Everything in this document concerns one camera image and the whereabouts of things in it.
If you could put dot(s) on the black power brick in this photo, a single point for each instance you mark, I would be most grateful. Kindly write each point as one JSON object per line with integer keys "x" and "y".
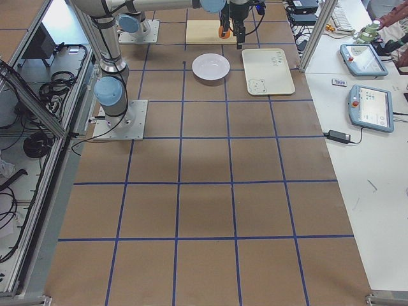
{"x": 302, "y": 12}

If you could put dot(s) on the white keyboard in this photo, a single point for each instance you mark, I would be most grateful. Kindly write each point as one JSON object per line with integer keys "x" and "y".
{"x": 340, "y": 21}

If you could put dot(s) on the far teach pendant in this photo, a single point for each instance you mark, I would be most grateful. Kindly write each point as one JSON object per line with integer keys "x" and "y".
{"x": 362, "y": 60}

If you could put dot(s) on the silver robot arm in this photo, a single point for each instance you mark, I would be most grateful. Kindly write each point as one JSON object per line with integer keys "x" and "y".
{"x": 104, "y": 16}
{"x": 137, "y": 6}

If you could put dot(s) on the black monitor box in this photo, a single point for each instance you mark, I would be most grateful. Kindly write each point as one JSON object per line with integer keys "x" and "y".
{"x": 42, "y": 46}

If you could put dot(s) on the small label card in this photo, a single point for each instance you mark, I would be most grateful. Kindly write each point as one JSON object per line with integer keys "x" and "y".
{"x": 338, "y": 82}

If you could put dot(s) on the orange fruit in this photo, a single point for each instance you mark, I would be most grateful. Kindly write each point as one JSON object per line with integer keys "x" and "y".
{"x": 228, "y": 34}

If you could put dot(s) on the aluminium frame post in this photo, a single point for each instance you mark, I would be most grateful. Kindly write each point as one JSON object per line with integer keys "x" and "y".
{"x": 322, "y": 19}

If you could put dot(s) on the black power adapter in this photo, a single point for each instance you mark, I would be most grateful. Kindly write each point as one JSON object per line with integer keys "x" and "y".
{"x": 338, "y": 136}

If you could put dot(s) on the near teach pendant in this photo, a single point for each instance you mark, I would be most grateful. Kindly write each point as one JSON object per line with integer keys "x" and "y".
{"x": 371, "y": 108}

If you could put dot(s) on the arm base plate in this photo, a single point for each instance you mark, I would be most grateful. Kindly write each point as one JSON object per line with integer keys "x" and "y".
{"x": 147, "y": 32}
{"x": 131, "y": 127}

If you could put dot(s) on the white round plate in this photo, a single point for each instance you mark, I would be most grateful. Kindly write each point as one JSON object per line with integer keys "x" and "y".
{"x": 210, "y": 66}

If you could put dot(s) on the bamboo cutting board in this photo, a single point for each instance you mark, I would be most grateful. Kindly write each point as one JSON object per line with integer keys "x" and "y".
{"x": 206, "y": 32}

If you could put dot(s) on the cream bear tray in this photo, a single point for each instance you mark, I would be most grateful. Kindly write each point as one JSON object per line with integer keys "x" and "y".
{"x": 267, "y": 72}

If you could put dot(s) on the aluminium side frame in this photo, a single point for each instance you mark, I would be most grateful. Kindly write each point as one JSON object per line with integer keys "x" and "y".
{"x": 43, "y": 111}

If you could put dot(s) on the teach pendant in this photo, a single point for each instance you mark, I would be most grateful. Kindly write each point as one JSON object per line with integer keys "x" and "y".
{"x": 371, "y": 108}
{"x": 362, "y": 60}

